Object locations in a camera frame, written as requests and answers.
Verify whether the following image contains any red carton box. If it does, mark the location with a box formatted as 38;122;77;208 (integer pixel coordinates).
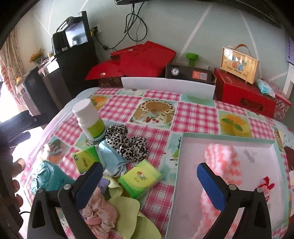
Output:
214;68;276;118

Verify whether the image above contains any leopard print scrunchie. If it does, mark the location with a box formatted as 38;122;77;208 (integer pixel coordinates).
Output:
105;125;148;163

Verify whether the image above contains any black monitor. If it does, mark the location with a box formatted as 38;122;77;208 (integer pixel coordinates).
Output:
51;11;91;56

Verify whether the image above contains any white shelf frame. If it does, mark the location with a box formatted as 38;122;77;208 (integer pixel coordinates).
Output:
283;63;294;99

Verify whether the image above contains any red patterned gift box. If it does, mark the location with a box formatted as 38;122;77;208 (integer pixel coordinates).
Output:
261;79;293;122

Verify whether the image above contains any black wall cable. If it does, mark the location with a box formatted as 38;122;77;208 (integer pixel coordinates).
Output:
90;2;148;51

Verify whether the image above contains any wooden handle gift box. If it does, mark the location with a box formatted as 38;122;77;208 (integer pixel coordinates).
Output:
220;44;259;84

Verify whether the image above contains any purple perforated basket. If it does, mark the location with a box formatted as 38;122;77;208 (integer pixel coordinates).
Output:
286;36;294;65

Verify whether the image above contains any pink patterned cloth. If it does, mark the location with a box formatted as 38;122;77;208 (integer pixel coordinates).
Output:
82;188;118;238

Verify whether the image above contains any blue wet wipes pack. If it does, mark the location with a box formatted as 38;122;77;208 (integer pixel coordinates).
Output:
256;79;276;98

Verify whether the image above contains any black cabinet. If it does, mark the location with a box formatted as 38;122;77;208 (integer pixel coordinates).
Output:
22;42;99;119

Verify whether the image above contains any pink white striped towel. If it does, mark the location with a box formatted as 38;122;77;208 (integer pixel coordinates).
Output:
193;143;243;238

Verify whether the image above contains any teal plastic toy case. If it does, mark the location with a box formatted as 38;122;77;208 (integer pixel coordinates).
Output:
30;160;75;195

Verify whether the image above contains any person hand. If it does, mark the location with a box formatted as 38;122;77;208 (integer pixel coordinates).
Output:
12;158;26;208

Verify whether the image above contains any white foam board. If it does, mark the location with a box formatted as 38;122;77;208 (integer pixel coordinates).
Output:
121;77;215;100

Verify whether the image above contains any red pink hair bow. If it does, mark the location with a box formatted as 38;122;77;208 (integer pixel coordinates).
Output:
258;176;275;202

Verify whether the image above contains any teal shallow box tray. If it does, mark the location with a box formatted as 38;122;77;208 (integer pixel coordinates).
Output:
164;132;290;239

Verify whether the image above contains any green tissue pack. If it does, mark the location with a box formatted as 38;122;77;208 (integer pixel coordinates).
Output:
119;159;162;199
72;146;101;174

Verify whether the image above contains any blue face mask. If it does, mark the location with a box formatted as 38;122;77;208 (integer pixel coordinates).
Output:
95;140;129;178

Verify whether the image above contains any light green cloth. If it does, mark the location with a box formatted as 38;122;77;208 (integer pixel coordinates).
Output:
103;176;162;239

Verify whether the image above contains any purple baby wipes pack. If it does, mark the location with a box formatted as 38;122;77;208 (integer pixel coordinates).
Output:
97;177;110;195

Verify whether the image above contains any wall mounted television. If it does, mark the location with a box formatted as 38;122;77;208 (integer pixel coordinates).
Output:
114;0;283;28

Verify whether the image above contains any black flat box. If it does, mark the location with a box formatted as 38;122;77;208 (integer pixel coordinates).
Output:
165;64;216;85

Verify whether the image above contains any yellow flower bouquet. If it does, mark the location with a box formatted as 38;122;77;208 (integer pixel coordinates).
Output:
29;48;44;63

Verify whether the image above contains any checkered picture tablecloth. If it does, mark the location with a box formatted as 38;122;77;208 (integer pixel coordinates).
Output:
21;88;293;234

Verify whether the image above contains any red gift bag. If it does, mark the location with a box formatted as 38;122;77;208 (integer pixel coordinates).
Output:
85;41;176;81

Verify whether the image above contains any green dumbbell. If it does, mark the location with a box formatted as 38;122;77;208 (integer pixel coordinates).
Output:
186;53;199;67

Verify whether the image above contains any white pill bottle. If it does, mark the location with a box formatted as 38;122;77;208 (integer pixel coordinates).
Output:
72;99;106;141

